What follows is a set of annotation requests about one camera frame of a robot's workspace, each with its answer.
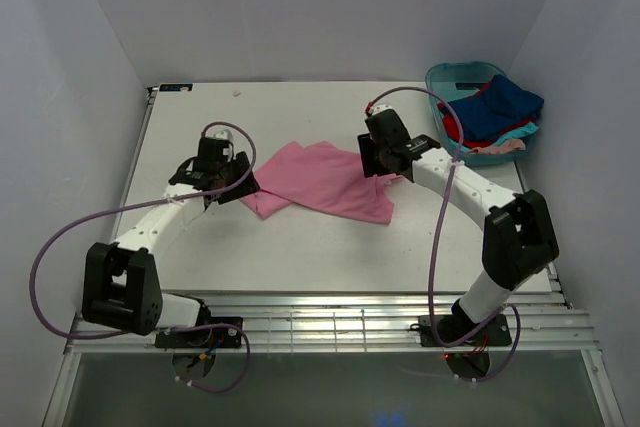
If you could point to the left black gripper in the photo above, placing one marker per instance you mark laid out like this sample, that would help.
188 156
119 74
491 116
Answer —
238 182

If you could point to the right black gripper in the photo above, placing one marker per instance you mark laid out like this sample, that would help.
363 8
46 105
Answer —
369 158

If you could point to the pink t shirt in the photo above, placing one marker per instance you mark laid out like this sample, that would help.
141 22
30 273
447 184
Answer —
322 178

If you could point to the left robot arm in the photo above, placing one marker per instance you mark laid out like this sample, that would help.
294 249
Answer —
121 284

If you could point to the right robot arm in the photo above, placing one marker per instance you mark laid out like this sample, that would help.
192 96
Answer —
518 238

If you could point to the teal plastic laundry basket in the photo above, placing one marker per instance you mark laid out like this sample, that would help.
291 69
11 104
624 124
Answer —
452 81

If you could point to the blue label sticker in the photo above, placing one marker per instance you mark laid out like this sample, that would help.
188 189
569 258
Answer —
175 87

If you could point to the light pink garment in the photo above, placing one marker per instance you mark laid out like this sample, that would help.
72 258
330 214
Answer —
507 147

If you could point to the dark blue t shirt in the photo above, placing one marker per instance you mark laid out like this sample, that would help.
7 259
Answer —
498 107

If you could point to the turquoise garment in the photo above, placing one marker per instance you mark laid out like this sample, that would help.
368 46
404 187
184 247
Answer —
522 132

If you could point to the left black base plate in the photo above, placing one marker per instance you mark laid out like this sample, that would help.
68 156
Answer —
219 337

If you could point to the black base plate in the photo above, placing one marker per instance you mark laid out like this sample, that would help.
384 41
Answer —
494 334
219 337

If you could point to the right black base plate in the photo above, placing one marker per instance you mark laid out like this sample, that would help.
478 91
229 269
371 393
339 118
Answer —
494 334

